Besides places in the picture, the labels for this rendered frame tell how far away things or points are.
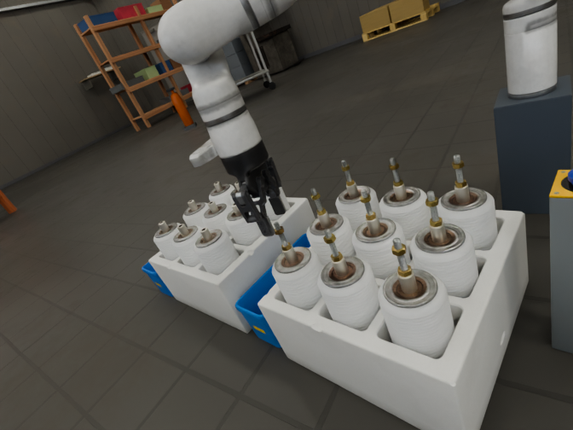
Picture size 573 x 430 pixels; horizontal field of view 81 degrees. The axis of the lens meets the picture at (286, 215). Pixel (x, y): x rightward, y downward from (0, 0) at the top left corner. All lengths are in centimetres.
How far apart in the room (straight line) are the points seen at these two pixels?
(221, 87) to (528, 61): 67
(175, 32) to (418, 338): 52
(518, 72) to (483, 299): 54
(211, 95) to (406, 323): 42
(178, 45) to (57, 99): 1122
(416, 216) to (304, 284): 26
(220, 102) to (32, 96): 1106
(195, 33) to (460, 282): 53
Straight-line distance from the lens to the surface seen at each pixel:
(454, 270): 59
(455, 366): 53
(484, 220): 68
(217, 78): 53
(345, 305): 57
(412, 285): 51
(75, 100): 1185
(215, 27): 50
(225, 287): 86
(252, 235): 93
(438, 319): 52
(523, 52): 94
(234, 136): 52
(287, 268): 64
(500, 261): 66
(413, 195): 73
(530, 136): 97
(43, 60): 1191
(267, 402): 80
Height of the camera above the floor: 62
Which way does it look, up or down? 26 degrees down
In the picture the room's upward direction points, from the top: 24 degrees counter-clockwise
